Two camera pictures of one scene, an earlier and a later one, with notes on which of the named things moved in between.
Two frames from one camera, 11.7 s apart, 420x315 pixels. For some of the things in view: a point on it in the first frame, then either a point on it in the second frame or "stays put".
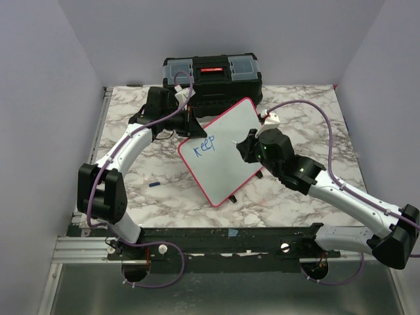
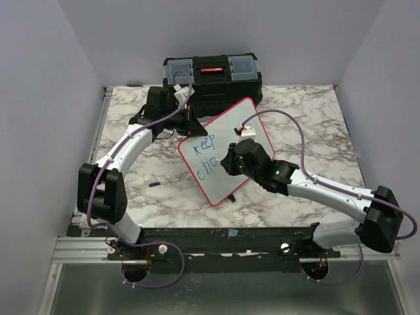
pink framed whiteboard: [216, 167] stays put
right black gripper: [245, 147] → [228, 162]
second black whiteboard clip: [233, 199] stays put
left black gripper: [191, 127] stays put
